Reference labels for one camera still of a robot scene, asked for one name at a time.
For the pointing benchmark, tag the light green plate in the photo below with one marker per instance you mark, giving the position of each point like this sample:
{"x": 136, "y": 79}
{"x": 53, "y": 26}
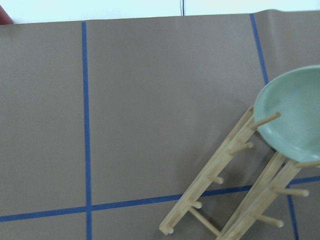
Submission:
{"x": 295, "y": 95}

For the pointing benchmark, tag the brown paper table mat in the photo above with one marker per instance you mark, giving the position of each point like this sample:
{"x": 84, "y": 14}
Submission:
{"x": 105, "y": 123}

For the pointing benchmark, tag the wooden dish rack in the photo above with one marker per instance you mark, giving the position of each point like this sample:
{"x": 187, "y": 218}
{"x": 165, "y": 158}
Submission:
{"x": 247, "y": 191}

